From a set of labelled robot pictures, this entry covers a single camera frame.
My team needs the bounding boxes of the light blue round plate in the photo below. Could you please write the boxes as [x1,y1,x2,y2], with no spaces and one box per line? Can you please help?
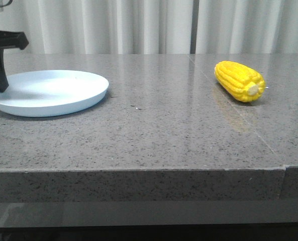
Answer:
[0,70,109,117]

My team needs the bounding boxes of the white pleated curtain left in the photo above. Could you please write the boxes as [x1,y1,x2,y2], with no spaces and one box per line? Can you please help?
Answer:
[0,1,196,54]

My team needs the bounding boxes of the yellow corn cob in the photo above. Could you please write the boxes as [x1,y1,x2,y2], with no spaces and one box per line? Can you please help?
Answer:
[214,61,266,102]

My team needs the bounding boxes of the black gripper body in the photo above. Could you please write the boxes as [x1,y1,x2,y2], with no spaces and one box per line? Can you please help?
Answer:
[0,16,30,55]

